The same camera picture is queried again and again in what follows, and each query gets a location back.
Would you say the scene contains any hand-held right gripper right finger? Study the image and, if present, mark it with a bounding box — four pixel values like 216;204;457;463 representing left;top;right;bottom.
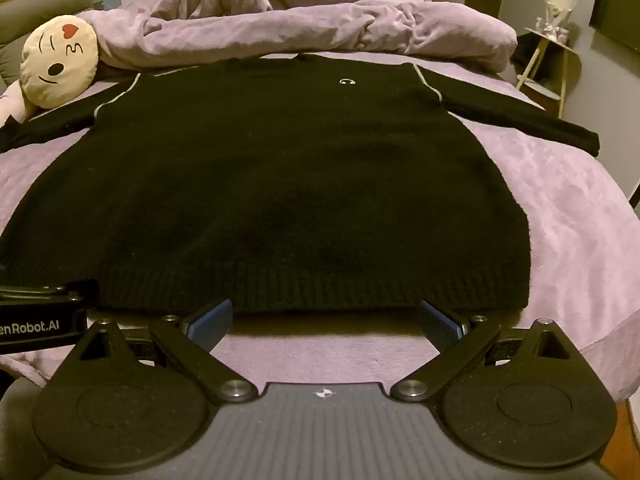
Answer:
390;300;586;403

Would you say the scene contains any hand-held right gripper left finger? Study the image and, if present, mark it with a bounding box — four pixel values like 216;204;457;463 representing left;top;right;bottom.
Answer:
70;298;256;406

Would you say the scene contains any black knit sweater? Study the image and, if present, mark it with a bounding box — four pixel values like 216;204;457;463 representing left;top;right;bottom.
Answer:
0;54;601;317

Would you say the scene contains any purple bed sheet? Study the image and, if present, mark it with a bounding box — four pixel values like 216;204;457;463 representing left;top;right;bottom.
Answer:
0;51;640;402

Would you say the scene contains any pink plush pillow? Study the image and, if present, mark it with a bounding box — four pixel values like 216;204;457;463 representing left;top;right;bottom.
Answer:
0;80;38;128

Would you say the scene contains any cream emoji face pillow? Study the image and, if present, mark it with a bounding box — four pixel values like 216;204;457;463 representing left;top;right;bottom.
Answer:
21;14;101;110

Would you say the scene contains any yellow side table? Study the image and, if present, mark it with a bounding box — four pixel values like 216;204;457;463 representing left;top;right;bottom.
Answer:
514;25;584;120

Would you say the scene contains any olive green pillow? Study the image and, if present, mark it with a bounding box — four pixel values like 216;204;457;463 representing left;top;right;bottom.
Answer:
0;0;97;87

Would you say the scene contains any purple rumpled duvet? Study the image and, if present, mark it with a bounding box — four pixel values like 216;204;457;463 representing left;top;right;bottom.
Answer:
85;0;518;73

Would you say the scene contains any white wrapped flower bouquet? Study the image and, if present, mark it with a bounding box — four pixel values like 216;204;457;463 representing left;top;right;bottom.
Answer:
537;0;581;44

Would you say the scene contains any dark wall frame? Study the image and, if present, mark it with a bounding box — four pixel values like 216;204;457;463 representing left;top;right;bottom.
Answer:
588;0;640;57

